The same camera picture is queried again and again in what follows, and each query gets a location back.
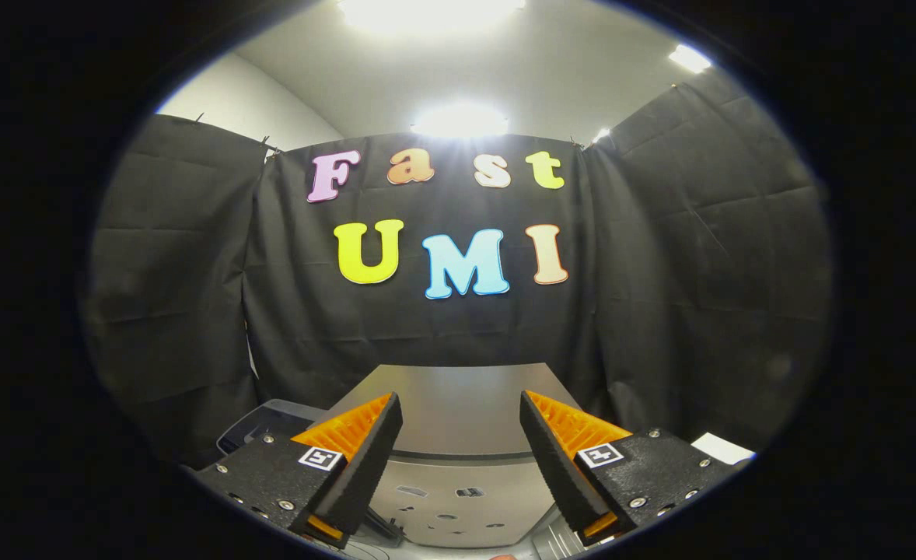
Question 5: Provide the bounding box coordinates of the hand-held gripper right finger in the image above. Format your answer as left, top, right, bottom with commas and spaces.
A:
520, 390, 739, 545

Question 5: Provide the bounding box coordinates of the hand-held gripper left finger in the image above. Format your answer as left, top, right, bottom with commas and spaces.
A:
198, 393, 404, 549

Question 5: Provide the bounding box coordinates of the grey washing machine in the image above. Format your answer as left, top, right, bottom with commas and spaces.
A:
217, 398, 408, 545

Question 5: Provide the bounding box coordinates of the beige cabinet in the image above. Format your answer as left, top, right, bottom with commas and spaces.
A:
326, 363, 608, 549

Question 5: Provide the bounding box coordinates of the white flat sheet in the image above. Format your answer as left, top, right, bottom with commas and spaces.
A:
690, 432, 757, 466

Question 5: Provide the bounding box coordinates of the round ceiling light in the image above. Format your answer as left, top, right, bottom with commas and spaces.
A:
411, 103, 510, 140

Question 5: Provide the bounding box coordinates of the rectangular ceiling light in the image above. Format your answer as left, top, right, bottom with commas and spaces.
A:
668, 44, 714, 75

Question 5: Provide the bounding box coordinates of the large ceiling light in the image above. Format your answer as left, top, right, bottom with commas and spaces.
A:
339, 0, 527, 37

